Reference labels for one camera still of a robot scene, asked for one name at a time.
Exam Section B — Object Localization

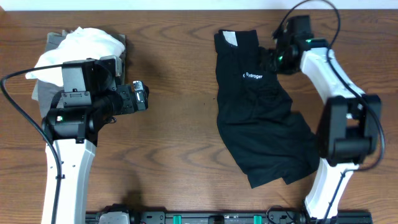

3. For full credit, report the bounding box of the grey folded garment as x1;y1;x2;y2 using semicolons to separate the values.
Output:
37;80;63;118

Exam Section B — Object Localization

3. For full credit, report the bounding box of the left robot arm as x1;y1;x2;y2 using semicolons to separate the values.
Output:
41;55;149;223

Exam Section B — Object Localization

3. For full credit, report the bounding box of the olive folded garment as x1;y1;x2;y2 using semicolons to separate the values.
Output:
30;29;127;102

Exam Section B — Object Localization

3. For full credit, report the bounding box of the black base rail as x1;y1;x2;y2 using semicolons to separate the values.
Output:
85;203;373;224

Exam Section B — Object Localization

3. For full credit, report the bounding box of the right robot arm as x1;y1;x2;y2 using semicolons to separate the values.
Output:
266;15;385;223

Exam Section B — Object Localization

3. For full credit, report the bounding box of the black t-shirt with logo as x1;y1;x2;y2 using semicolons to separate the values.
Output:
214;30;320;188

